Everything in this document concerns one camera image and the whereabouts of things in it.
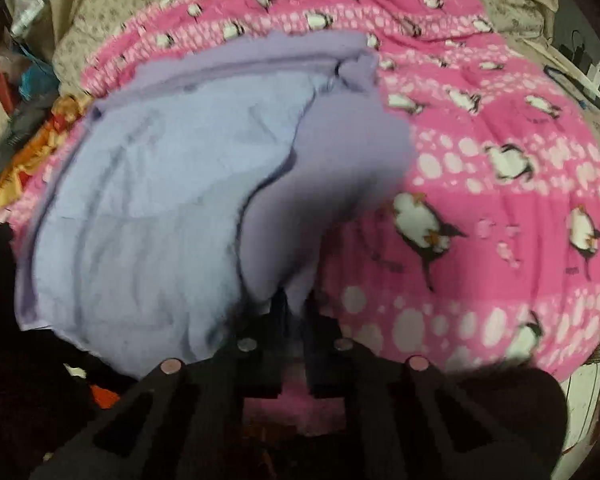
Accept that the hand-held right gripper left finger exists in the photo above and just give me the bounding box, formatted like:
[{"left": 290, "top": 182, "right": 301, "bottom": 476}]
[{"left": 27, "top": 287, "right": 291, "bottom": 480}]

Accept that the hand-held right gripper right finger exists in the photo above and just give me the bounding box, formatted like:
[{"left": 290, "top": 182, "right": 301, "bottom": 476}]
[{"left": 302, "top": 290, "right": 556, "bottom": 480}]

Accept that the lavender fleece garment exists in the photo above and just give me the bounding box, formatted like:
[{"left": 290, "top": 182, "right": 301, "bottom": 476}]
[{"left": 14, "top": 30, "right": 416, "bottom": 381}]

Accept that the yellow orange cartoon towel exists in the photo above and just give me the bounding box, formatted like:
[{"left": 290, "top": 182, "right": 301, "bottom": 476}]
[{"left": 0, "top": 92, "right": 96, "bottom": 211}]

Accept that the grey striped garment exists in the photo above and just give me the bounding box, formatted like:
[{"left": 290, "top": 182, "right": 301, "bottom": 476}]
[{"left": 0, "top": 95, "right": 61, "bottom": 186}]

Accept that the blue plastic bag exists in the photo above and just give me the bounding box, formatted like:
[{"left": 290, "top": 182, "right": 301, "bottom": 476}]
[{"left": 17, "top": 45, "right": 58, "bottom": 101}]

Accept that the white plastic bag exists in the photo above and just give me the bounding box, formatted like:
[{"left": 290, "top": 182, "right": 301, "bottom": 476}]
[{"left": 7, "top": 0, "right": 51, "bottom": 41}]

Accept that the pink penguin print blanket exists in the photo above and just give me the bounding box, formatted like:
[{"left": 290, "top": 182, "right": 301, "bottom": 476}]
[{"left": 0, "top": 0, "right": 600, "bottom": 411}]

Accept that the black phone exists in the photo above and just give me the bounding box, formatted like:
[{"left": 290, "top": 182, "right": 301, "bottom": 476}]
[{"left": 544, "top": 64, "right": 583, "bottom": 87}]

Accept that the white bed frame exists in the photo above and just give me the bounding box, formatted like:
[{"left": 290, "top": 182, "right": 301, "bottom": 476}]
[{"left": 562, "top": 340, "right": 600, "bottom": 461}]

